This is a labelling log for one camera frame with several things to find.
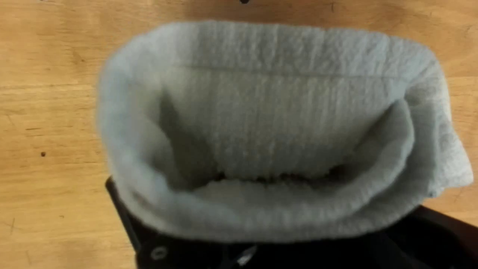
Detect black perforated basket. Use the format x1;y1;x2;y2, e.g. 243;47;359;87
102;177;478;269

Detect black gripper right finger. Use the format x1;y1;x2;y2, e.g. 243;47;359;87
247;238;424;269

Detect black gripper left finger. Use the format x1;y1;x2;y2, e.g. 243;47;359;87
134;238;238;269

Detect white towel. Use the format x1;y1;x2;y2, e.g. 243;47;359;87
95;20;474;246

